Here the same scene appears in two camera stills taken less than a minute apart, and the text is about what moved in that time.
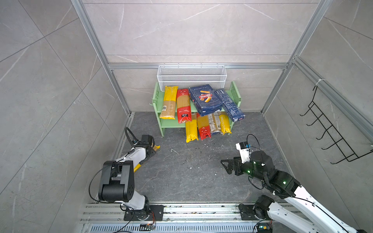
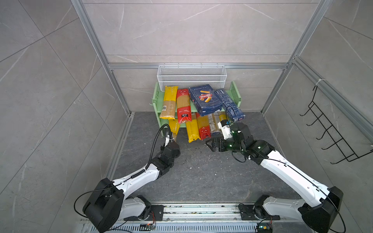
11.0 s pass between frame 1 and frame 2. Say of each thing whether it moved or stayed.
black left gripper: moved
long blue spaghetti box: stayed
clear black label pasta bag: stayed
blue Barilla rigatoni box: stayed
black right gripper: moved
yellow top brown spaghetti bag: stayed
